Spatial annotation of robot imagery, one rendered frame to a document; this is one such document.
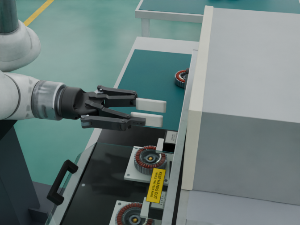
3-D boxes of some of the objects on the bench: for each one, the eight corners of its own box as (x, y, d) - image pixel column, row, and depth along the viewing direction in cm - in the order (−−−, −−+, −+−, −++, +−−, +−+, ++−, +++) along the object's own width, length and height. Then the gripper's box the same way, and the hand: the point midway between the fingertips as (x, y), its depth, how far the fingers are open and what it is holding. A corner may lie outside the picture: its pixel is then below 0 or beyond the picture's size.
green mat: (102, 122, 141) (102, 121, 141) (134, 49, 187) (134, 48, 187) (347, 152, 128) (347, 152, 128) (317, 66, 174) (317, 65, 174)
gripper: (78, 93, 89) (169, 103, 86) (51, 139, 76) (157, 154, 73) (74, 68, 85) (170, 78, 81) (45, 113, 71) (158, 127, 68)
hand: (150, 112), depth 78 cm, fingers open, 4 cm apart
